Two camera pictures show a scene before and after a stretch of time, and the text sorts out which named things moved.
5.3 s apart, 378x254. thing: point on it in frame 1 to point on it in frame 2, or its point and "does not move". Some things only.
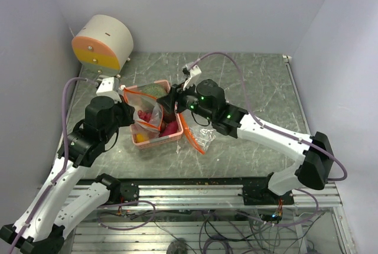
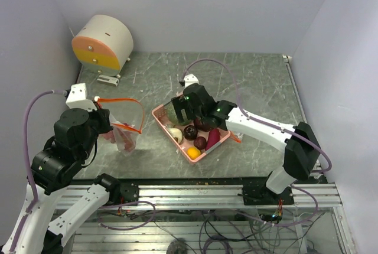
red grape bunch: x=144 y=116 to x=110 y=136
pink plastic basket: x=152 y=125 to x=159 y=114
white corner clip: x=286 y=58 does not move
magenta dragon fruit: x=172 y=127 to x=214 y=137
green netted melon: x=153 y=90 to x=173 y=116
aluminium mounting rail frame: x=215 y=218 does not move
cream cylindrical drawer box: x=103 y=44 does not move
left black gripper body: x=121 y=116 to x=98 y=123
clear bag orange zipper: x=146 y=110 to x=127 y=117
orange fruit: x=140 y=138 to x=193 y=152
